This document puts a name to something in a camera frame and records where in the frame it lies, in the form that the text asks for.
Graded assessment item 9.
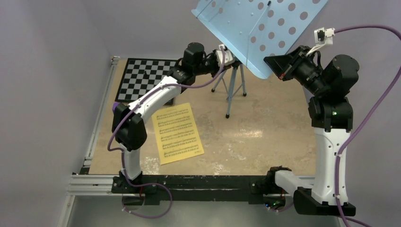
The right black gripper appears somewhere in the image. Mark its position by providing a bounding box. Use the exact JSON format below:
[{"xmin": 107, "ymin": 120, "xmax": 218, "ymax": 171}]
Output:
[{"xmin": 265, "ymin": 45, "xmax": 330, "ymax": 96}]

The light blue music stand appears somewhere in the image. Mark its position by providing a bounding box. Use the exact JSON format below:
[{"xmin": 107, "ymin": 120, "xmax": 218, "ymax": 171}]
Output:
[{"xmin": 191, "ymin": 0, "xmax": 330, "ymax": 119}]

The aluminium frame rail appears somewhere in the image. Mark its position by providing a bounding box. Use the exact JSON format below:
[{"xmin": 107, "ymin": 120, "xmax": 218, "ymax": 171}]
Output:
[{"xmin": 56, "ymin": 56, "xmax": 350, "ymax": 227}]

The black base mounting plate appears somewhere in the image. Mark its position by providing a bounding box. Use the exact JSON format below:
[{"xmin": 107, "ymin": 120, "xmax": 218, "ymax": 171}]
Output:
[{"xmin": 111, "ymin": 175, "xmax": 287, "ymax": 205}]

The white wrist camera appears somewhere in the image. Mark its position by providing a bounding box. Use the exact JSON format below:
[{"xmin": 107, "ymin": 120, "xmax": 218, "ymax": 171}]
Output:
[
  {"xmin": 306, "ymin": 27, "xmax": 335, "ymax": 56},
  {"xmin": 215, "ymin": 44, "xmax": 235, "ymax": 66}
]

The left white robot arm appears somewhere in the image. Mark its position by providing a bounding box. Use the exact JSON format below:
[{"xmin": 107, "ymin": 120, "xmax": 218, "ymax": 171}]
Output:
[{"xmin": 107, "ymin": 43, "xmax": 238, "ymax": 193}]

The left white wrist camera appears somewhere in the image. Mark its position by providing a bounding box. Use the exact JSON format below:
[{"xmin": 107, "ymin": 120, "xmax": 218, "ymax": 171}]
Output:
[{"xmin": 215, "ymin": 44, "xmax": 235, "ymax": 66}]

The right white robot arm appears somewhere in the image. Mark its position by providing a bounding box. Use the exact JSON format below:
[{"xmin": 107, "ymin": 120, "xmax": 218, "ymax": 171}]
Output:
[{"xmin": 263, "ymin": 46, "xmax": 359, "ymax": 216}]

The yellow sheet music page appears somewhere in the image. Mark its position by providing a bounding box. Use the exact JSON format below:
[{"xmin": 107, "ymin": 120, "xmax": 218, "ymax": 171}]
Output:
[{"xmin": 152, "ymin": 103, "xmax": 204, "ymax": 165}]

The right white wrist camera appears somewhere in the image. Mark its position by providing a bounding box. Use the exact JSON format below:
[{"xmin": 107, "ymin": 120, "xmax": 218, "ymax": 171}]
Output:
[{"xmin": 306, "ymin": 27, "xmax": 335, "ymax": 56}]

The purple metronome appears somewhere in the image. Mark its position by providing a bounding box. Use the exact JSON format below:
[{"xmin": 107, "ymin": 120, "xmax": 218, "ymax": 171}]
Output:
[{"xmin": 112, "ymin": 102, "xmax": 121, "ymax": 113}]

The black white chessboard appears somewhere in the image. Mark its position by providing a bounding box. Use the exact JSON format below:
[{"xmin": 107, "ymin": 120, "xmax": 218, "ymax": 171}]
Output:
[{"xmin": 115, "ymin": 58, "xmax": 176, "ymax": 103}]

